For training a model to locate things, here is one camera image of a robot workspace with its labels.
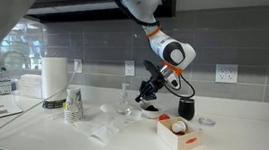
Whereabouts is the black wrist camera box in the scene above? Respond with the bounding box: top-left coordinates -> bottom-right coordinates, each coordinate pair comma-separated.
141,59 -> 164,81

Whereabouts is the clear acrylic divider panel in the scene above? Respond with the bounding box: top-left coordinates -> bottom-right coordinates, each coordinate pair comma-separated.
0,15 -> 51,109

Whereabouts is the small white cup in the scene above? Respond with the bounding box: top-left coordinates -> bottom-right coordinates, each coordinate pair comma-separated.
171,119 -> 189,136

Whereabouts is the black tumbler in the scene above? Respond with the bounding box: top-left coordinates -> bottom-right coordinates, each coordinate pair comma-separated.
176,96 -> 197,122

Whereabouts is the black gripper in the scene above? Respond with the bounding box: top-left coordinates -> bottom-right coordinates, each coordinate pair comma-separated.
135,72 -> 169,106

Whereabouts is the pale wooden box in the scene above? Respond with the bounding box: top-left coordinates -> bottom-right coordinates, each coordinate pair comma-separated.
154,114 -> 206,150

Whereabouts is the clear plastic bag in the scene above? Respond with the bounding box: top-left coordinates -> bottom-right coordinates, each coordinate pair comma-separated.
71,108 -> 128,147

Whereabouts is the white paper towel roll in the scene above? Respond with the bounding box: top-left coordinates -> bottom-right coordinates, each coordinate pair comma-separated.
36,54 -> 72,104

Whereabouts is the clear round lid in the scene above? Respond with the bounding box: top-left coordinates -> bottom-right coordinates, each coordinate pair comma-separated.
198,116 -> 217,128

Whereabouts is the dark wall shelf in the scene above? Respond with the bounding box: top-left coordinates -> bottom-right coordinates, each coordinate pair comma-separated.
26,0 -> 179,37

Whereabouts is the black camera cable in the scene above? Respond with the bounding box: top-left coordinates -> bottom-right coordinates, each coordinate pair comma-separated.
163,71 -> 199,101

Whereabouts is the white napkin pile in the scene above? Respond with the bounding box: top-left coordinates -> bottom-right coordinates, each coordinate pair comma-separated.
18,72 -> 45,99

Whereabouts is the red brown toy piece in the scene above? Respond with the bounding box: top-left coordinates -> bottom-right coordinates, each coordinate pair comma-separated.
174,131 -> 187,138

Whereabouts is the white bowl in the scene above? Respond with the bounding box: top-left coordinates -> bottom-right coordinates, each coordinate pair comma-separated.
138,101 -> 166,120

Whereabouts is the white double wall outlet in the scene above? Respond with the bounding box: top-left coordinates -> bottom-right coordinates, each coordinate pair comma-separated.
214,62 -> 239,85

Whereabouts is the red round cap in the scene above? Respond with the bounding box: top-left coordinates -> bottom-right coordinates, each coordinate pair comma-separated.
158,113 -> 172,123

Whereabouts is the white paper sheet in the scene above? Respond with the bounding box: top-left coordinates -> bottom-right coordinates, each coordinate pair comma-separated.
0,102 -> 25,123

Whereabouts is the white power cable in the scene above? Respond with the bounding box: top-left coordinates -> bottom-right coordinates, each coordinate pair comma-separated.
0,52 -> 78,142

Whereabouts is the patterned paper cup stack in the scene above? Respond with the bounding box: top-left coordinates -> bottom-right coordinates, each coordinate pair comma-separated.
62,85 -> 87,125

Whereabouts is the clear dish soap bottle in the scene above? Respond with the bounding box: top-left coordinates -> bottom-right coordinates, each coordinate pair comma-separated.
0,66 -> 16,97

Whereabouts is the white single wall outlet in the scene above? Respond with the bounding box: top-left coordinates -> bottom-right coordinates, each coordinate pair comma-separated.
123,59 -> 137,78
72,58 -> 84,74

